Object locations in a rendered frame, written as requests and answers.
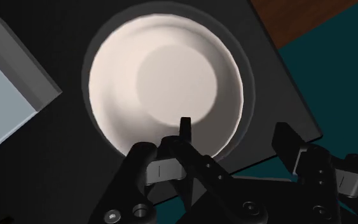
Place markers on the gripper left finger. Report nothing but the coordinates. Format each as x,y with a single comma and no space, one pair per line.
129,173

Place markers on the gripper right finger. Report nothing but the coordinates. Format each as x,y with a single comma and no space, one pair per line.
315,173

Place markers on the teal rug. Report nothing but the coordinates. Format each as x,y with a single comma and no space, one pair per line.
336,77

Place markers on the white round bowl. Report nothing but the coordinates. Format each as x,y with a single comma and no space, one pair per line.
172,83

